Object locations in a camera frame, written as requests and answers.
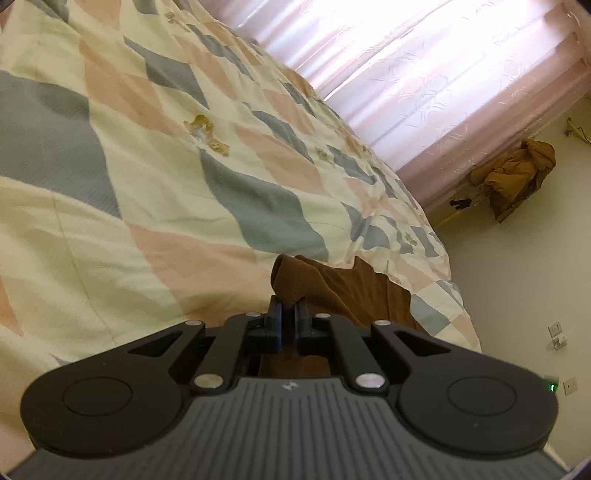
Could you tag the diamond patterned quilt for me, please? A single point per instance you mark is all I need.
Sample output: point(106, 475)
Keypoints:
point(153, 165)

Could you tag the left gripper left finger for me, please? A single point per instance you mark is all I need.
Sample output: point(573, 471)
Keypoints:
point(237, 349)

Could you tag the white wall socket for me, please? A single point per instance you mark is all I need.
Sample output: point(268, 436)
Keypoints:
point(558, 337)

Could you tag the mustard jacket on rack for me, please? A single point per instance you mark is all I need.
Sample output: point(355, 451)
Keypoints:
point(509, 179)

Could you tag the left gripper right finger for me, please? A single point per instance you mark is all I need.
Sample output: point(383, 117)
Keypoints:
point(337, 339)

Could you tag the brown garment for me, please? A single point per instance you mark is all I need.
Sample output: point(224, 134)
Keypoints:
point(358, 293)

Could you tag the pink curtain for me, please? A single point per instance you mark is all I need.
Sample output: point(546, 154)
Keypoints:
point(433, 87)

